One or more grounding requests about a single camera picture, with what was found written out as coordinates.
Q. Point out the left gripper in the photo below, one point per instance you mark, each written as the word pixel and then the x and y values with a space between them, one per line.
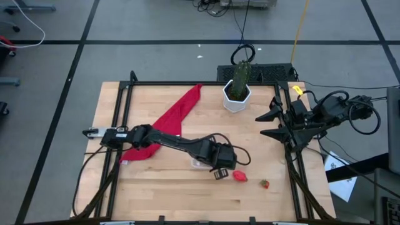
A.
pixel 218 156

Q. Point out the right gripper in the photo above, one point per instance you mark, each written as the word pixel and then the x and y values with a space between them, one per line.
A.
pixel 295 120

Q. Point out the red toy pepper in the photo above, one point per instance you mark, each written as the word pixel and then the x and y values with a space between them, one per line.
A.
pixel 240 176

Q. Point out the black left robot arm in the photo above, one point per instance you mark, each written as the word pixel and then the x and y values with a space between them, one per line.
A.
pixel 168 142

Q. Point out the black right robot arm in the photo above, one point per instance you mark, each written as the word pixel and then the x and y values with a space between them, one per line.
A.
pixel 337 109

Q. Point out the red toy strawberry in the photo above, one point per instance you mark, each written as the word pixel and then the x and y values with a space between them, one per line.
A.
pixel 265 184

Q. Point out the white hexagonal plant pot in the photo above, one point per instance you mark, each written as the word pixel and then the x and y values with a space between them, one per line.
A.
pixel 234 106

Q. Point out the black vented box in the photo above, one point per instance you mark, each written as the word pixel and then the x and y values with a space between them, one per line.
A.
pixel 272 73

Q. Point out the green cactus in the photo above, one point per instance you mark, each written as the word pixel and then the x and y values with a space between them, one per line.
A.
pixel 240 81

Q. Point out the red cloth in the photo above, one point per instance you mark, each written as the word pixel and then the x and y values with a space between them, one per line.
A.
pixel 175 115

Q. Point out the white paper sheet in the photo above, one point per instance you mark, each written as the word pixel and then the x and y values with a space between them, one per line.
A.
pixel 342 187

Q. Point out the black bar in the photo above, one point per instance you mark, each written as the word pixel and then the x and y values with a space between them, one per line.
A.
pixel 359 168

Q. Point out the grey cabinet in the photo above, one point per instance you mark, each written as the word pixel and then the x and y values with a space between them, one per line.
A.
pixel 394 125

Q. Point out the grey device box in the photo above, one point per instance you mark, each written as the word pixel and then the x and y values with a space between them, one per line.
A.
pixel 250 3

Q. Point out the black caster wheel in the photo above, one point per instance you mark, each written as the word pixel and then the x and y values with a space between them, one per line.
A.
pixel 3 107

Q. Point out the grey chair leg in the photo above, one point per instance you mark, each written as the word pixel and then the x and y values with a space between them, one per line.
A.
pixel 9 82

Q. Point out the red cart part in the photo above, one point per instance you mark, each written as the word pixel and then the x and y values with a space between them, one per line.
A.
pixel 6 42

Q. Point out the grey chair base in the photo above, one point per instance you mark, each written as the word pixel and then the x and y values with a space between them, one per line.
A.
pixel 31 6

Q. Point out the black metal table frame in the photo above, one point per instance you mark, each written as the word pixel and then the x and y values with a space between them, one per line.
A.
pixel 156 83

